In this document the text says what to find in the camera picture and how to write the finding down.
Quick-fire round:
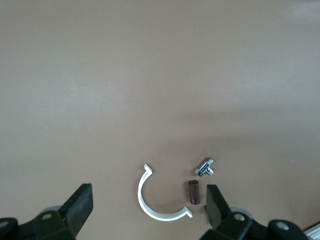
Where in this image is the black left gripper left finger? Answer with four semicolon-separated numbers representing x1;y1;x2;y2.
32;183;94;240

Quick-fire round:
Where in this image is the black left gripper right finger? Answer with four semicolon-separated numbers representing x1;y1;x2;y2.
199;184;253;240

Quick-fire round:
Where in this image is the white drawer cabinet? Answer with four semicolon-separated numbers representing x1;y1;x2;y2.
303;224;320;240

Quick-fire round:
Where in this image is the brown ribbed block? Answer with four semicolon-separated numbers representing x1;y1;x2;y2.
187;179;202;205

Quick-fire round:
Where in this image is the silver metal tee fitting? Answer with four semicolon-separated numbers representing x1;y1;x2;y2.
194;156;216;177

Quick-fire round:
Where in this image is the white half-ring clamp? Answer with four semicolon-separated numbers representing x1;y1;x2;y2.
137;163;193;221

